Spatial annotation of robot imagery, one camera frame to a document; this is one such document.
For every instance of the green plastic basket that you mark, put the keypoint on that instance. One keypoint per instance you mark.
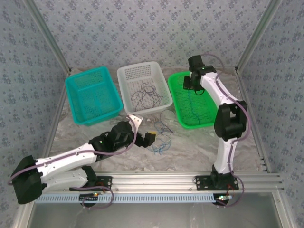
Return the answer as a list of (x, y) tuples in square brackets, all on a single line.
[(183, 104)]

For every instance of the teal plastic basket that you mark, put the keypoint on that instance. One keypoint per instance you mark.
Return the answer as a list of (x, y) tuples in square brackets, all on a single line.
[(71, 104)]

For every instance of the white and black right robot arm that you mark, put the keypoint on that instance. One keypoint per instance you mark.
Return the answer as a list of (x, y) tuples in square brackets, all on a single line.
[(223, 152)]

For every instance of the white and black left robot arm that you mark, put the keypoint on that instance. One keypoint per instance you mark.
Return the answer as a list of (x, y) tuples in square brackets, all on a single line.
[(66, 156)]

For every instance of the white plastic basket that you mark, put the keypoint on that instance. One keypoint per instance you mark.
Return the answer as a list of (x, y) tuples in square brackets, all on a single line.
[(123, 95)]

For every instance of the small black circuit board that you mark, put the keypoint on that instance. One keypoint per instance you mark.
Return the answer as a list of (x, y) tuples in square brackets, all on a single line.
[(89, 197), (223, 198)]

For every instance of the grey metal panel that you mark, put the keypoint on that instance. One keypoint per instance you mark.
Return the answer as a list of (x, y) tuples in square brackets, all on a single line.
[(154, 216)]

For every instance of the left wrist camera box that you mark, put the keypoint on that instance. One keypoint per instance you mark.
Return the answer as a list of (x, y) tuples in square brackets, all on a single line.
[(136, 120)]

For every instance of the aluminium front frame rail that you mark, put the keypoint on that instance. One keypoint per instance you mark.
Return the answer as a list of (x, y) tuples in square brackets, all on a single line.
[(154, 181)]

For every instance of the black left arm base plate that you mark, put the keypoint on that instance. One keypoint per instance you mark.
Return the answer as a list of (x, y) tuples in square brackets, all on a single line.
[(105, 183)]

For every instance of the aluminium side rail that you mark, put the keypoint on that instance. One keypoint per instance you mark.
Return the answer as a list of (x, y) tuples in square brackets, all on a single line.
[(56, 116), (260, 147)]

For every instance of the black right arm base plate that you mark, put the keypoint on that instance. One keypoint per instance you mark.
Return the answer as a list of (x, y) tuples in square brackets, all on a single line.
[(202, 184)]

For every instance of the aluminium corner post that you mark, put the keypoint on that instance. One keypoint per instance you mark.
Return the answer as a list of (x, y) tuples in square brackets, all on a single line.
[(48, 35), (256, 35)]

